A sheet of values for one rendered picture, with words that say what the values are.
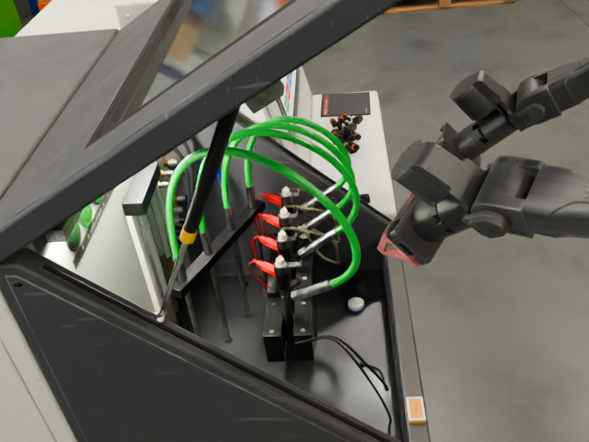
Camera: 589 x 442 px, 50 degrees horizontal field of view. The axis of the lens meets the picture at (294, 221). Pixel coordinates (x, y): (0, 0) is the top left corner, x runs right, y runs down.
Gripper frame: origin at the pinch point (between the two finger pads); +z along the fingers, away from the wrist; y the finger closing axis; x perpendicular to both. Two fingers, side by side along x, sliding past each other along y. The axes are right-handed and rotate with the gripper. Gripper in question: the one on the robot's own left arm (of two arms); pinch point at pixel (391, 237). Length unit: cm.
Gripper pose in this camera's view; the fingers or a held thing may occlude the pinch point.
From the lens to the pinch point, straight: 93.5
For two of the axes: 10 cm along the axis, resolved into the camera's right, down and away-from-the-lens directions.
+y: -5.4, 7.0, -4.6
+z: -4.1, 2.6, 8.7
